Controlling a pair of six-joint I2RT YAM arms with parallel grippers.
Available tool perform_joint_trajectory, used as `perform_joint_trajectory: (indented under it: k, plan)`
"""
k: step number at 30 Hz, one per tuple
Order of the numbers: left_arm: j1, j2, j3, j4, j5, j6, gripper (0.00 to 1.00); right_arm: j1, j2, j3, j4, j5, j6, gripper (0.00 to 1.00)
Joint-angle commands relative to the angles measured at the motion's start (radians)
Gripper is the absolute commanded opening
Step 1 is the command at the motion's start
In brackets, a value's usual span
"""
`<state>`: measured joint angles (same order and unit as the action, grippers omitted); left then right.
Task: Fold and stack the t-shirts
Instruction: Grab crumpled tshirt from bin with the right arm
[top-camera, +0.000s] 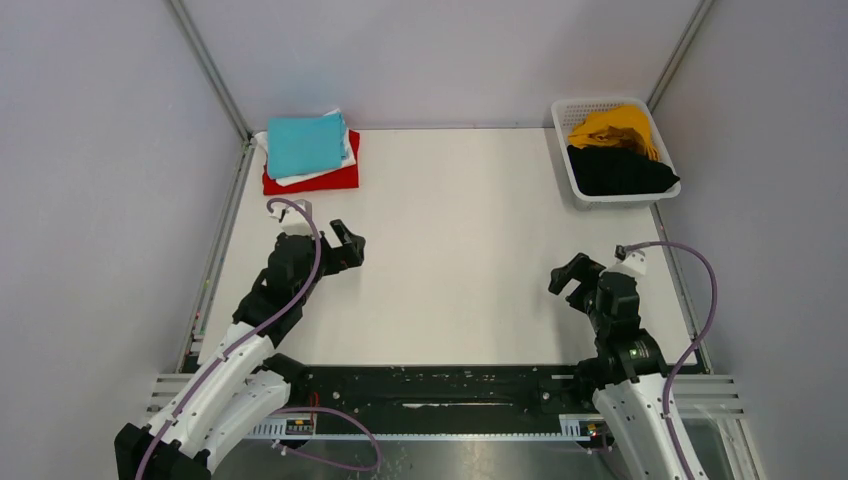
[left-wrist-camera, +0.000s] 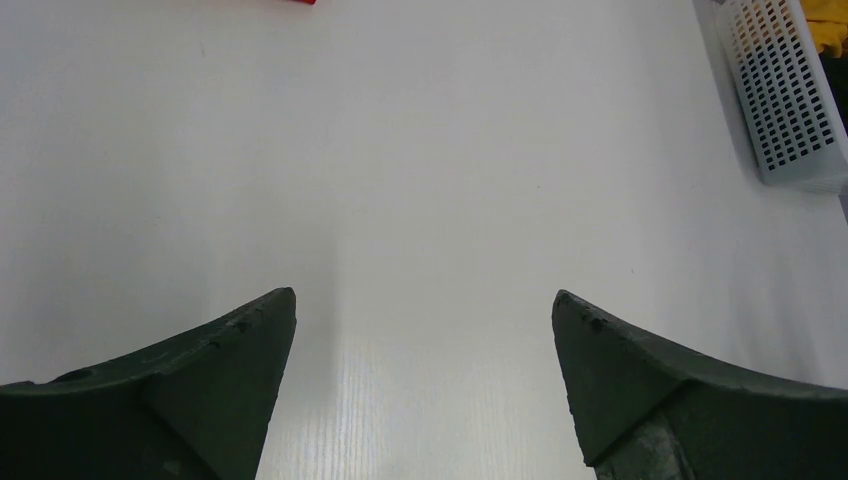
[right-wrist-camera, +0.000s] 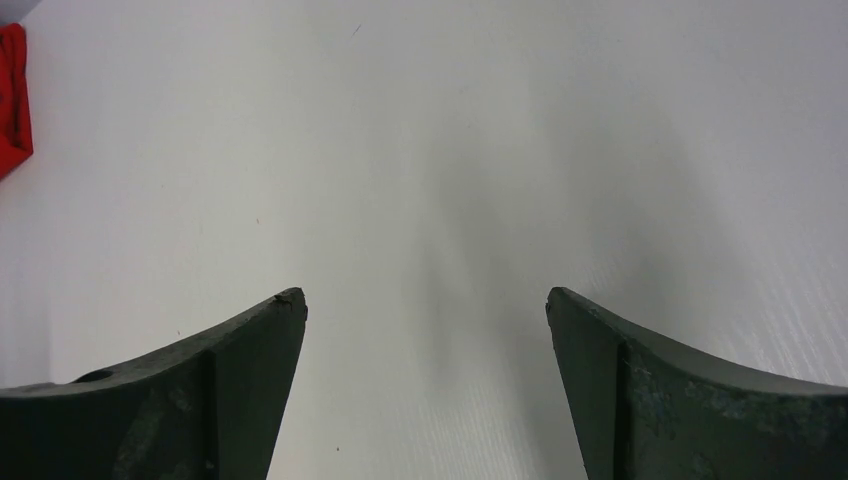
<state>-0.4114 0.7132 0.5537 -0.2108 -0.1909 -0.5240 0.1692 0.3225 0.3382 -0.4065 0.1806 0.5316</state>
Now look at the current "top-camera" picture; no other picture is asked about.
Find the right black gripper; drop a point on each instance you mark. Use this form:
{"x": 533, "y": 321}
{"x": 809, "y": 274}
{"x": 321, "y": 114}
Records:
{"x": 582, "y": 268}

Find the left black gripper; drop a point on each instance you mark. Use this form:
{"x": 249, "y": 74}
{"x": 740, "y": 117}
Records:
{"x": 337, "y": 259}

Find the yellow t shirt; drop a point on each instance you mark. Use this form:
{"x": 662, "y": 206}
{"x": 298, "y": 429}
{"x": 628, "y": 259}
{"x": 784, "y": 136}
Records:
{"x": 626, "y": 126}

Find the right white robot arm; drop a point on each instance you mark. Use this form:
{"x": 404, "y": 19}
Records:
{"x": 628, "y": 381}

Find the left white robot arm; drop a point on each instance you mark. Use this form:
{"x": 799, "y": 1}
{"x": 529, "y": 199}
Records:
{"x": 246, "y": 379}

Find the folded red t shirt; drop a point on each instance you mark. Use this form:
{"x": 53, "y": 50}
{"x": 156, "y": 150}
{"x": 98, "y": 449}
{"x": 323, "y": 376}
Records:
{"x": 345, "y": 177}

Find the black t shirt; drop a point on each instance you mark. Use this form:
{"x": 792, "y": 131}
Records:
{"x": 617, "y": 171}

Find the folded blue t shirt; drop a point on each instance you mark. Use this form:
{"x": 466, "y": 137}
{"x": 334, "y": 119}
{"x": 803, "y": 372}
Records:
{"x": 305, "y": 146}

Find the white plastic basket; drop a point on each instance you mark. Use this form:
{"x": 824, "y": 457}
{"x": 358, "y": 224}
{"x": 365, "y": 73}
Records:
{"x": 569, "y": 113}

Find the folded white t shirt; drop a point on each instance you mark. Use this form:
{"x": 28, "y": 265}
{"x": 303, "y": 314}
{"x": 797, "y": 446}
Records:
{"x": 291, "y": 177}

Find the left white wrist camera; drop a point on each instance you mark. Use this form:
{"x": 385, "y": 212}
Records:
{"x": 291, "y": 221}

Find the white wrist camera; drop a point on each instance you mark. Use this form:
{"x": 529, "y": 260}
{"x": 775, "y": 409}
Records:
{"x": 291, "y": 221}
{"x": 634, "y": 264}

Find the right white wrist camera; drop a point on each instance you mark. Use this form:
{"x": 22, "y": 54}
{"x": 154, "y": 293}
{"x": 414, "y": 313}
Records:
{"x": 634, "y": 264}

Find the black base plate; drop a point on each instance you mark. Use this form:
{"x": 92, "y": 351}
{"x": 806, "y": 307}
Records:
{"x": 492, "y": 400}

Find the aluminium frame rails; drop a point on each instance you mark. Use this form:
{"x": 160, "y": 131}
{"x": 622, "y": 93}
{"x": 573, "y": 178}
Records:
{"x": 703, "y": 397}

